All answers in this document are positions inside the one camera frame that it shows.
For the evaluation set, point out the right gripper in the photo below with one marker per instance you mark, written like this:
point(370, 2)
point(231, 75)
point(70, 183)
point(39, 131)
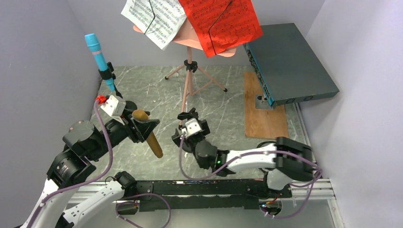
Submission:
point(204, 126)

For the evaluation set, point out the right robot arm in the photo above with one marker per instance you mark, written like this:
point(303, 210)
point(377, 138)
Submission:
point(287, 160)

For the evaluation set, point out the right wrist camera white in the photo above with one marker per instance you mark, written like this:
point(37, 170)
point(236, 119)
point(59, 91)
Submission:
point(192, 127)

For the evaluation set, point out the black desktop mic stand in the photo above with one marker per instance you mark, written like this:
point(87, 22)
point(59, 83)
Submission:
point(192, 113)
point(107, 75)

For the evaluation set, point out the red sheet music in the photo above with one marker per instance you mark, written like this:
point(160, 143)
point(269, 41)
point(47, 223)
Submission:
point(222, 24)

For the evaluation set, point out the pink music stand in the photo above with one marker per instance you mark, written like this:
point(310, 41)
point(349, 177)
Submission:
point(187, 37)

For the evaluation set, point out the blue toy microphone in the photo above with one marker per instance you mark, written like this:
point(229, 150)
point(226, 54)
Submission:
point(94, 46)

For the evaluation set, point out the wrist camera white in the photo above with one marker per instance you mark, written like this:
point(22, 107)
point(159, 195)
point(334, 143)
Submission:
point(192, 127)
point(113, 106)

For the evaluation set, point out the dark blue audio box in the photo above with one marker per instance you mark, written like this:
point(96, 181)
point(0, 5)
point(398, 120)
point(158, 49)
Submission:
point(287, 68)

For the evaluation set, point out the gold toy microphone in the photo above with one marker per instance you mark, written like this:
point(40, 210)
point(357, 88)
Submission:
point(153, 143)

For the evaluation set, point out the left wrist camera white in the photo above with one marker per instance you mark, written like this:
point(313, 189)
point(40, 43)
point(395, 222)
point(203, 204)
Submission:
point(113, 106)

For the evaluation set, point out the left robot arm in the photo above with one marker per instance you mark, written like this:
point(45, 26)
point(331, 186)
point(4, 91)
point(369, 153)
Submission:
point(70, 170)

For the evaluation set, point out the wooden board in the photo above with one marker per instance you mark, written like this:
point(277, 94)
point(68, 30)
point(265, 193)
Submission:
point(261, 121)

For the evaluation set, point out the white sheet music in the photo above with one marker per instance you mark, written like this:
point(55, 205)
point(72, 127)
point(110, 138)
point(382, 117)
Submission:
point(159, 20)

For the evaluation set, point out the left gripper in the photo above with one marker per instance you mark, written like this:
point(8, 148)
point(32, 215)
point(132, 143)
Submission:
point(138, 130)

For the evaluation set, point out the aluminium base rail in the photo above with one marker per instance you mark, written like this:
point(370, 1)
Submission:
point(186, 194)

